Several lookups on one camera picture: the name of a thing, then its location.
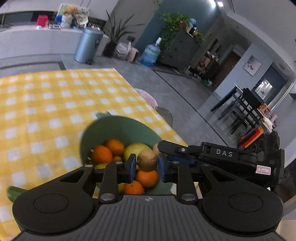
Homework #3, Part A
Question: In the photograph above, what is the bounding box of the red box on cabinet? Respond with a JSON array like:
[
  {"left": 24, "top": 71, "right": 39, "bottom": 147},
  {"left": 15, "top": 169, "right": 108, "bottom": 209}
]
[{"left": 36, "top": 15, "right": 49, "bottom": 28}]

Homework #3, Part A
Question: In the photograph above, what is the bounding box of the potted green plant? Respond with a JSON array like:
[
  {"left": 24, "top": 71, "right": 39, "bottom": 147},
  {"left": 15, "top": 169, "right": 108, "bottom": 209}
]
[{"left": 103, "top": 11, "right": 144, "bottom": 58}]

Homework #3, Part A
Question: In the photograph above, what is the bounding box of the orange mandarin bottom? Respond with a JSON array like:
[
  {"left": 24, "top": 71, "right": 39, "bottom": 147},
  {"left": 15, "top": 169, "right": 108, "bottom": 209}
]
[{"left": 124, "top": 180, "right": 144, "bottom": 195}]

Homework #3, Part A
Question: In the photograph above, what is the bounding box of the green plastic bowl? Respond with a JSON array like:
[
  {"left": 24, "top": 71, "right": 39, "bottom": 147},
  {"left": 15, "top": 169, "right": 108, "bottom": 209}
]
[{"left": 79, "top": 112, "right": 179, "bottom": 195}]

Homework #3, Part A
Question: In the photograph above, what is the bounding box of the yellow pear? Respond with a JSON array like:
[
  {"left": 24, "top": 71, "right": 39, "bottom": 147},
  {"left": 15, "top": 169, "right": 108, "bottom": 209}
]
[{"left": 123, "top": 143, "right": 152, "bottom": 161}]

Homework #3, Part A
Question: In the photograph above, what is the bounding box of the blue water jug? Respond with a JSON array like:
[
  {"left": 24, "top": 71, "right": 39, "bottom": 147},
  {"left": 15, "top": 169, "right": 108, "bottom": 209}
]
[{"left": 139, "top": 37, "right": 162, "bottom": 67}]

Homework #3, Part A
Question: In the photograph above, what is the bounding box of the green cucumber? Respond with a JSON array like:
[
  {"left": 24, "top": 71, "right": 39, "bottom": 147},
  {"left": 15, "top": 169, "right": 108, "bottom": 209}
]
[{"left": 6, "top": 186, "right": 27, "bottom": 203}]

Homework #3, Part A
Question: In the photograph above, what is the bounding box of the white tv cabinet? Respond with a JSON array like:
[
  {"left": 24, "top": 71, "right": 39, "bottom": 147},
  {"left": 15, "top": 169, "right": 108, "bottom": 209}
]
[{"left": 1, "top": 25, "right": 109, "bottom": 59}]

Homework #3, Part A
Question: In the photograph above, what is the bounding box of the orange mandarin left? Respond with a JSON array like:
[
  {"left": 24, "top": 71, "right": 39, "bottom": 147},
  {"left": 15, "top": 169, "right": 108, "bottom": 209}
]
[{"left": 90, "top": 145, "right": 113, "bottom": 164}]

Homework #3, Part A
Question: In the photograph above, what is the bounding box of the grey metal trash bin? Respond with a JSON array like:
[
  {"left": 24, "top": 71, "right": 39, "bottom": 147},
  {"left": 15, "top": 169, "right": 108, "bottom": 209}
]
[{"left": 74, "top": 27, "right": 104, "bottom": 64}]

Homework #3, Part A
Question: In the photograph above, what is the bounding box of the framed wall picture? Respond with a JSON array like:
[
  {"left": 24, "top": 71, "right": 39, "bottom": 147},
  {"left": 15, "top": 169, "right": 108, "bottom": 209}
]
[{"left": 243, "top": 55, "right": 262, "bottom": 77}]

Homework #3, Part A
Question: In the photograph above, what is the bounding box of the yellow checkered tablecloth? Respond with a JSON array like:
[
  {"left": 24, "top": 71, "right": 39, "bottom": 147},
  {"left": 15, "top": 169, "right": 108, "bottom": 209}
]
[{"left": 1, "top": 68, "right": 183, "bottom": 240}]

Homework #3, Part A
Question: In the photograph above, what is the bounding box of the orange mandarin front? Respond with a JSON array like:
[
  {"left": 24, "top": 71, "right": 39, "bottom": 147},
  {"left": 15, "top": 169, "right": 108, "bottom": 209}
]
[{"left": 135, "top": 170, "right": 159, "bottom": 188}]

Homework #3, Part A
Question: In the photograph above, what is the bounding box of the orange mandarin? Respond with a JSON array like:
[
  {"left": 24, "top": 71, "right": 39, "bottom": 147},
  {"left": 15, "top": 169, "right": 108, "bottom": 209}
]
[
  {"left": 124, "top": 180, "right": 144, "bottom": 195},
  {"left": 135, "top": 170, "right": 159, "bottom": 188},
  {"left": 90, "top": 145, "right": 113, "bottom": 164},
  {"left": 105, "top": 138, "right": 125, "bottom": 156}
]

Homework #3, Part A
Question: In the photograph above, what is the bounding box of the orange mandarin right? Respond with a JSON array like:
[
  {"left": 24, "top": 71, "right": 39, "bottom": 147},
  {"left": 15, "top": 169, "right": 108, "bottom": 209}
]
[{"left": 105, "top": 138, "right": 125, "bottom": 156}]

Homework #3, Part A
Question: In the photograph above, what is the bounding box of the pink small stool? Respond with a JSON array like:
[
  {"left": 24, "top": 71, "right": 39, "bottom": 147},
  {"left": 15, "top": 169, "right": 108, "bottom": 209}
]
[{"left": 126, "top": 47, "right": 139, "bottom": 63}]

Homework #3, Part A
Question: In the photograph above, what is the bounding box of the black dining table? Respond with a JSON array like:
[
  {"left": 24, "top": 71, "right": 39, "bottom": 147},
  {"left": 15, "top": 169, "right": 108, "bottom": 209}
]
[{"left": 211, "top": 84, "right": 264, "bottom": 134}]

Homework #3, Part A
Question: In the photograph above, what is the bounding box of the dark grey drawer cabinet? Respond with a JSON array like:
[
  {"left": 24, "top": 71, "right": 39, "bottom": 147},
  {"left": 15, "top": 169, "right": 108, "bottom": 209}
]
[{"left": 158, "top": 29, "right": 201, "bottom": 72}]

